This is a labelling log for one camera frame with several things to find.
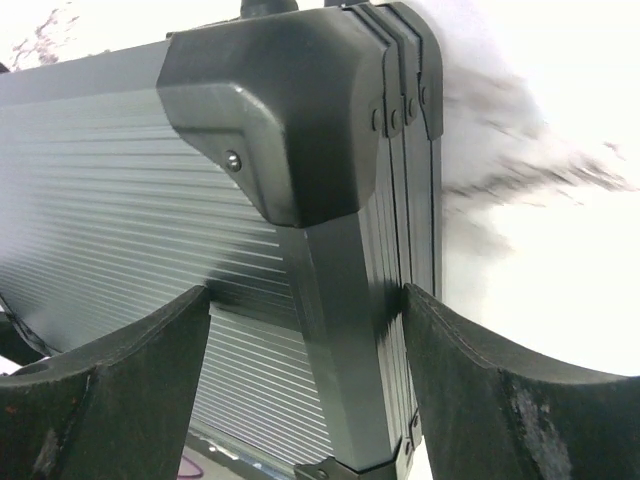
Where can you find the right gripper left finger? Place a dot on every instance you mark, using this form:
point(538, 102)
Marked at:
point(118, 407)

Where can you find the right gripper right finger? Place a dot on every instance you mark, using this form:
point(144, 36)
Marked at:
point(493, 409)

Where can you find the black poker set case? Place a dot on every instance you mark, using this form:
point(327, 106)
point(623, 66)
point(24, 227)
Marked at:
point(285, 167)

